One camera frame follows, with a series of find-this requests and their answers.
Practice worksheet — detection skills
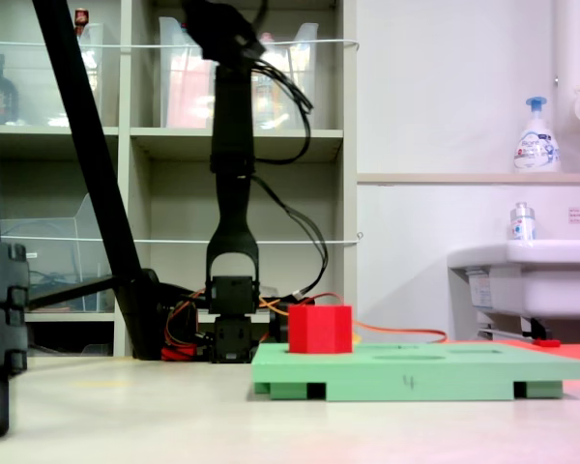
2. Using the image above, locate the red octagonal pillar block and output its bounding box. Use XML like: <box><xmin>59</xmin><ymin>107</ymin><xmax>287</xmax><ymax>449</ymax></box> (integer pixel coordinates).
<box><xmin>287</xmin><ymin>304</ymin><xmax>355</xmax><ymax>355</ymax></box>

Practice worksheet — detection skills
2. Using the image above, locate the black table clamp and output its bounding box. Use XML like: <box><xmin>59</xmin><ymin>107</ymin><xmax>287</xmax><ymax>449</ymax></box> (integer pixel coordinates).
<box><xmin>269</xmin><ymin>302</ymin><xmax>291</xmax><ymax>345</ymax></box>

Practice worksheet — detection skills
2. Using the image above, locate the yellow package in bin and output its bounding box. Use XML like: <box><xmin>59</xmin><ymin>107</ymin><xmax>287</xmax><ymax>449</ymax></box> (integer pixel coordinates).
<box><xmin>251</xmin><ymin>66</ymin><xmax>285</xmax><ymax>128</ymax></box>

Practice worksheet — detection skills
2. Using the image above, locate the beige shelf unit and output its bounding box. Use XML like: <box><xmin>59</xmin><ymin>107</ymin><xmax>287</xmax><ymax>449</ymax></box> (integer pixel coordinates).
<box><xmin>0</xmin><ymin>0</ymin><xmax>360</xmax><ymax>359</ymax></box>

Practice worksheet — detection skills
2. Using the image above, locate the pink sheet in bin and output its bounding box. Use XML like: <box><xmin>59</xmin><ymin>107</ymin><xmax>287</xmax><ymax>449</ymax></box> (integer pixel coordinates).
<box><xmin>165</xmin><ymin>51</ymin><xmax>215</xmax><ymax>130</ymax></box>

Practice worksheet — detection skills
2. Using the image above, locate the large clear storage bin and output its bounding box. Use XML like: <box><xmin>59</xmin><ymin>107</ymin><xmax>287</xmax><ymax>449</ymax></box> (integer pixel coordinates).
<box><xmin>158</xmin><ymin>16</ymin><xmax>320</xmax><ymax>131</ymax></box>

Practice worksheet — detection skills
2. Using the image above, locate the green shape sorter board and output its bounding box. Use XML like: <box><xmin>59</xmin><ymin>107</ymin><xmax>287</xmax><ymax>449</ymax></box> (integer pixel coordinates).
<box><xmin>250</xmin><ymin>341</ymin><xmax>580</xmax><ymax>403</ymax></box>

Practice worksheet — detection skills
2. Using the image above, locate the short black tripod leg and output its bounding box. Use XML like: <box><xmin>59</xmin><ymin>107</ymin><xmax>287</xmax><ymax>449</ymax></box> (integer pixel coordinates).
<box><xmin>27</xmin><ymin>274</ymin><xmax>120</xmax><ymax>311</ymax></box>

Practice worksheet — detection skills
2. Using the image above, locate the small clear sanitizer bottle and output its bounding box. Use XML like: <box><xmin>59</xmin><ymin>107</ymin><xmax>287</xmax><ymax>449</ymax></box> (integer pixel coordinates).
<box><xmin>507</xmin><ymin>201</ymin><xmax>538</xmax><ymax>243</ymax></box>

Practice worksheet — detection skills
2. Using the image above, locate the clear plastic file holder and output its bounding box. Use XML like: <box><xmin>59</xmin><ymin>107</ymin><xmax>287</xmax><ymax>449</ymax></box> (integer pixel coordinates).
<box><xmin>0</xmin><ymin>192</ymin><xmax>116</xmax><ymax>313</ymax></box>

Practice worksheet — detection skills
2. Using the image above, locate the small clear storage bin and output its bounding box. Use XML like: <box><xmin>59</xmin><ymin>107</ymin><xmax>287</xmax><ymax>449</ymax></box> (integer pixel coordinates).
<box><xmin>0</xmin><ymin>22</ymin><xmax>108</xmax><ymax>129</ymax></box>

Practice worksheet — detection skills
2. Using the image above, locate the white sink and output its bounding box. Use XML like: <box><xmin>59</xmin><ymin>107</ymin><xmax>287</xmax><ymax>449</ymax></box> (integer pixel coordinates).
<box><xmin>446</xmin><ymin>238</ymin><xmax>580</xmax><ymax>321</ymax></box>

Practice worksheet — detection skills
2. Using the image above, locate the long black tripod leg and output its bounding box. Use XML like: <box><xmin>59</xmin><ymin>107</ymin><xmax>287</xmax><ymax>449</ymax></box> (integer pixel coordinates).
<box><xmin>31</xmin><ymin>0</ymin><xmax>169</xmax><ymax>362</ymax></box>

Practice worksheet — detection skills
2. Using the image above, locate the white blue soap pump bottle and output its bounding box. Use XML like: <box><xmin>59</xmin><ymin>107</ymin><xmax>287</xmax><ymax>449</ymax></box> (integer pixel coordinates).
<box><xmin>512</xmin><ymin>96</ymin><xmax>563</xmax><ymax>175</ymax></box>

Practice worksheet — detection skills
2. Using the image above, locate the notched black stack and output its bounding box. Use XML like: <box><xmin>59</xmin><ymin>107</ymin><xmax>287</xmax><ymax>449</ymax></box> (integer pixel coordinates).
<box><xmin>0</xmin><ymin>241</ymin><xmax>31</xmax><ymax>439</ymax></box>

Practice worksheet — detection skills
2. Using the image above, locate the dark glass bottle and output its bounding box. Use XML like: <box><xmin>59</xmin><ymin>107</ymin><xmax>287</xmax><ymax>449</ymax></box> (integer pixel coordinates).
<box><xmin>0</xmin><ymin>52</ymin><xmax>20</xmax><ymax>126</ymax></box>

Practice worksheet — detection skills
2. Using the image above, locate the white cord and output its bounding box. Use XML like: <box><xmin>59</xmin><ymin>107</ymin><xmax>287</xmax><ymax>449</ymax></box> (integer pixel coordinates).
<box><xmin>0</xmin><ymin>231</ymin><xmax>365</xmax><ymax>246</ymax></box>
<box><xmin>0</xmin><ymin>38</ymin><xmax>361</xmax><ymax>52</ymax></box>

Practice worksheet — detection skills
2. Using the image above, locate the long orange cable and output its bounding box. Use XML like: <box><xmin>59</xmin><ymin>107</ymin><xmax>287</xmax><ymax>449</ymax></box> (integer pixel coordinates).
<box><xmin>351</xmin><ymin>318</ymin><xmax>449</xmax><ymax>345</ymax></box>

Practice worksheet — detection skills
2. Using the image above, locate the red cable coil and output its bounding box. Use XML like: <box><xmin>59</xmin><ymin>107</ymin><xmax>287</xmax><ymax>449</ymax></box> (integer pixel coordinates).
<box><xmin>160</xmin><ymin>341</ymin><xmax>198</xmax><ymax>362</ymax></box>

